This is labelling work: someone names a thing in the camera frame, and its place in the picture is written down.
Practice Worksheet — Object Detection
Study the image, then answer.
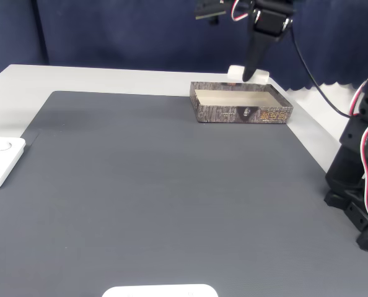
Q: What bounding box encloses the white block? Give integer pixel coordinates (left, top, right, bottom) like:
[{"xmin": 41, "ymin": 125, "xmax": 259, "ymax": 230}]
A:
[{"xmin": 227, "ymin": 64, "xmax": 270, "ymax": 85}]

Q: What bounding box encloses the patterned cardboard box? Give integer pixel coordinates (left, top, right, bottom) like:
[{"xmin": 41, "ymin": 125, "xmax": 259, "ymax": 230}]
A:
[{"xmin": 189, "ymin": 80, "xmax": 294, "ymax": 125}]

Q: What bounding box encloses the dark blue curtain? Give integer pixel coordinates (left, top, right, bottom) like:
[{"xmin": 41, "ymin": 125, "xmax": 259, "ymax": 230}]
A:
[{"xmin": 0, "ymin": 0, "xmax": 368, "ymax": 92}]

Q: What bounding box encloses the white plate with round dents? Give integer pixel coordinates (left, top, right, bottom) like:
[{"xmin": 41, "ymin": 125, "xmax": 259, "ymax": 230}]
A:
[
  {"xmin": 0, "ymin": 136, "xmax": 27, "ymax": 192},
  {"xmin": 101, "ymin": 283, "xmax": 219, "ymax": 297}
]

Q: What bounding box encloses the red white servo wire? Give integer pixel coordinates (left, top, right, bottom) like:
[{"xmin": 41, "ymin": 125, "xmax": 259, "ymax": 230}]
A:
[
  {"xmin": 347, "ymin": 79, "xmax": 368, "ymax": 225},
  {"xmin": 230, "ymin": 0, "xmax": 255, "ymax": 23}
]

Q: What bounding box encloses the black camera cable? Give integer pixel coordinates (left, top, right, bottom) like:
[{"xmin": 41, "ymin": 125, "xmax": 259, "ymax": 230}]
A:
[{"xmin": 290, "ymin": 27, "xmax": 354, "ymax": 118}]

